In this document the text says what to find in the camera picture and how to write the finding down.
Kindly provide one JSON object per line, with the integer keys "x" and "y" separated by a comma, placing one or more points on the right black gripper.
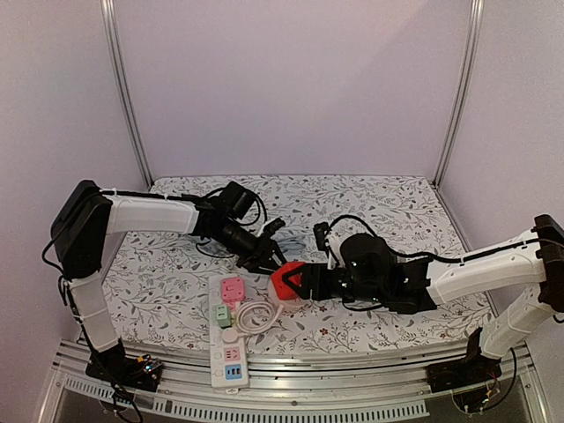
{"x": 312, "y": 281}

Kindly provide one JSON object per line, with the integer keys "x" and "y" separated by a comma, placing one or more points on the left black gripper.
{"x": 262, "y": 256}

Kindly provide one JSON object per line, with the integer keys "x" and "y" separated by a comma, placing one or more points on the red cube socket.
{"x": 283, "y": 280}

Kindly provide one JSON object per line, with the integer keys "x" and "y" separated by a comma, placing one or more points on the pink plug adapter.
{"x": 232, "y": 289}

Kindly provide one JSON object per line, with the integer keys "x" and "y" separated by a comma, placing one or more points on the green cube adapter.
{"x": 222, "y": 316}

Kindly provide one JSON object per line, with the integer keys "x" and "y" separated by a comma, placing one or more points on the white long power strip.
{"x": 228, "y": 353}

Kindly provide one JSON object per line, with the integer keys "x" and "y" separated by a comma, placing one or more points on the round pink socket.
{"x": 288, "y": 305}

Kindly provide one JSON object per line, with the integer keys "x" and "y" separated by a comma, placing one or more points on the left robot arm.
{"x": 92, "y": 217}

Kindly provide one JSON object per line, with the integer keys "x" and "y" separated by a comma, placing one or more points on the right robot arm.
{"x": 423, "y": 281}

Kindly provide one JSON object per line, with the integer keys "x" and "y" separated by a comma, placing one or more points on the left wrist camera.
{"x": 269, "y": 228}

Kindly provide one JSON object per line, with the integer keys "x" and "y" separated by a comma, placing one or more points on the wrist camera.
{"x": 269, "y": 228}
{"x": 321, "y": 233}

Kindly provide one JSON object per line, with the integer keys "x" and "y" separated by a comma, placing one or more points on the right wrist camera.
{"x": 321, "y": 233}

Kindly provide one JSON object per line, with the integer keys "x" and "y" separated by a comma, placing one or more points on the aluminium front rail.
{"x": 386, "y": 386}

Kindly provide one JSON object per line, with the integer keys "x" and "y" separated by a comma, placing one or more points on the left aluminium frame post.
{"x": 110, "y": 24}

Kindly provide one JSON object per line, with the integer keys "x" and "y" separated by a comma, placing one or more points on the aluminium frame post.
{"x": 469, "y": 57}
{"x": 110, "y": 24}

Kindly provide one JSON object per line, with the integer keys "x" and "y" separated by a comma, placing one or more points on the right aluminium frame post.
{"x": 469, "y": 57}

